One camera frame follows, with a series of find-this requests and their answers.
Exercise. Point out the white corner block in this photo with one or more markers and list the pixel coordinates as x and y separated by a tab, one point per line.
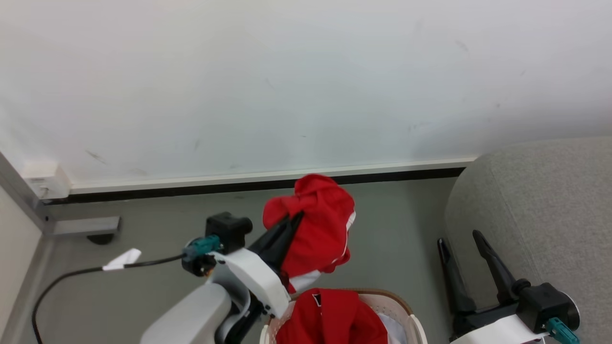
45	179

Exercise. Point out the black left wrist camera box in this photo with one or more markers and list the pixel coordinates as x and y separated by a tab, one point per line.
227	230

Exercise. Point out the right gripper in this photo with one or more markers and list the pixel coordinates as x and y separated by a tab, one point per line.
497	329

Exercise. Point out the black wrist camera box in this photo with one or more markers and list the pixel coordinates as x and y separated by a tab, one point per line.
227	230
545	301

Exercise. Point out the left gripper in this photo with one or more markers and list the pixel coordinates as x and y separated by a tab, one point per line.
256	277

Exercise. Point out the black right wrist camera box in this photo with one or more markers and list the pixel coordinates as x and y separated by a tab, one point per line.
545	301

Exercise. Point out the red garment with white panels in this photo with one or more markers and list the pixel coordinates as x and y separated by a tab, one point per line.
320	224

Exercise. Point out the white perforated laundry basket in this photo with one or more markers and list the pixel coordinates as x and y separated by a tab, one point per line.
398	306

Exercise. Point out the white baseboard strip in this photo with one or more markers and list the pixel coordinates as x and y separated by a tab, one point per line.
239	177

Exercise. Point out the grey metal frame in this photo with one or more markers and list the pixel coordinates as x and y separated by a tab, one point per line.
81	225

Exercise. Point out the grey upholstered ottoman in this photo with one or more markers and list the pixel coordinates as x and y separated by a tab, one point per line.
550	200

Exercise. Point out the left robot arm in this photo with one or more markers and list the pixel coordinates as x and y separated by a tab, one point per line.
191	310

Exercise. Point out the red garment with striped trim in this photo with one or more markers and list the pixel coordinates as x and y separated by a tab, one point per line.
334	320

